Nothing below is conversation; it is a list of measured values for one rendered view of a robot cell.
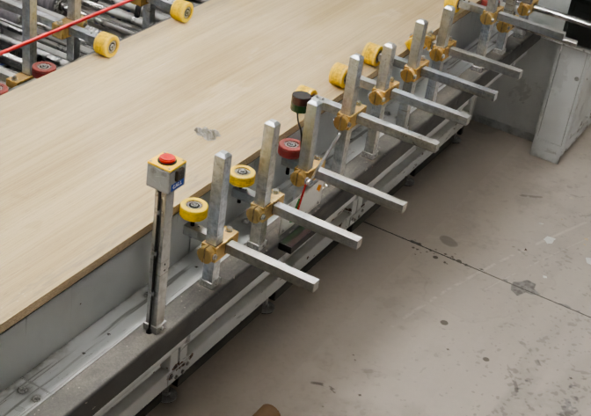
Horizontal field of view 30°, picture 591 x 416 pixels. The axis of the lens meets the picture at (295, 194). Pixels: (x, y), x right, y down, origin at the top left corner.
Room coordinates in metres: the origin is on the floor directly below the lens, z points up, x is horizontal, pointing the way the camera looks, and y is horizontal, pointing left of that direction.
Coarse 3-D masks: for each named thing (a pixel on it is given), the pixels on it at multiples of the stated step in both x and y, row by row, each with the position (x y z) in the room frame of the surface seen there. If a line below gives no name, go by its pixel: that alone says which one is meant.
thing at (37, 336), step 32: (320, 128) 3.52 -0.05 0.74; (352, 128) 3.77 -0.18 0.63; (448, 128) 4.82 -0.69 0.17; (256, 160) 3.13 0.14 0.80; (416, 160) 4.47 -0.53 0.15; (384, 192) 4.19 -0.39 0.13; (224, 224) 2.99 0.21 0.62; (352, 224) 4.00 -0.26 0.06; (128, 256) 2.53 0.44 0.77; (288, 256) 3.49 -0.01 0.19; (320, 256) 3.75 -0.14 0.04; (96, 288) 2.41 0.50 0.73; (128, 288) 2.54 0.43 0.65; (256, 288) 3.29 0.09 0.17; (32, 320) 2.18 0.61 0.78; (64, 320) 2.29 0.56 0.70; (96, 320) 2.41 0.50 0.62; (224, 320) 3.07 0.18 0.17; (0, 352) 2.08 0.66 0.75; (32, 352) 2.18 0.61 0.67; (192, 352) 2.88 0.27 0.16; (0, 384) 2.08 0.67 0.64; (160, 384) 2.72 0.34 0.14
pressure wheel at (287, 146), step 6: (288, 138) 3.10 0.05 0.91; (282, 144) 3.06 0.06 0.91; (288, 144) 3.06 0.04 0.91; (294, 144) 3.07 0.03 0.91; (282, 150) 3.04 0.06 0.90; (288, 150) 3.03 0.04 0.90; (294, 150) 3.03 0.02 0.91; (282, 156) 3.04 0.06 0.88; (288, 156) 3.03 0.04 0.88; (294, 156) 3.03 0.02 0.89; (288, 168) 3.06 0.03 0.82
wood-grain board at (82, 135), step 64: (256, 0) 4.25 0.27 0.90; (320, 0) 4.35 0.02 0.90; (384, 0) 4.46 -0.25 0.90; (128, 64) 3.48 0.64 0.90; (192, 64) 3.55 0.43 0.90; (256, 64) 3.63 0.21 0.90; (320, 64) 3.72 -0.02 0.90; (0, 128) 2.91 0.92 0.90; (64, 128) 2.96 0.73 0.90; (128, 128) 3.02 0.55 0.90; (192, 128) 3.08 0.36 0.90; (256, 128) 3.15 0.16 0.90; (0, 192) 2.56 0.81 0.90; (64, 192) 2.61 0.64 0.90; (128, 192) 2.66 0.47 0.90; (192, 192) 2.71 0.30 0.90; (0, 256) 2.26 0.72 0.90; (64, 256) 2.30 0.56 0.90; (0, 320) 2.01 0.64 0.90
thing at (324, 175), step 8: (288, 160) 3.05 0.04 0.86; (296, 160) 3.05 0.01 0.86; (320, 168) 3.02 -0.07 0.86; (320, 176) 3.00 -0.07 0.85; (328, 176) 2.99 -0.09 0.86; (336, 176) 2.99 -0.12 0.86; (336, 184) 2.97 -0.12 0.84; (344, 184) 2.96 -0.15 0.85; (352, 184) 2.96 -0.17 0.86; (360, 184) 2.96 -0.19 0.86; (352, 192) 2.95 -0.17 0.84; (360, 192) 2.94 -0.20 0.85; (368, 192) 2.92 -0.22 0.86; (376, 192) 2.93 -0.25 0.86; (368, 200) 2.92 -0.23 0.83; (376, 200) 2.91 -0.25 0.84; (384, 200) 2.90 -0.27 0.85; (392, 200) 2.90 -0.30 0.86; (400, 200) 2.90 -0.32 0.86; (392, 208) 2.89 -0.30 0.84; (400, 208) 2.87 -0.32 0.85
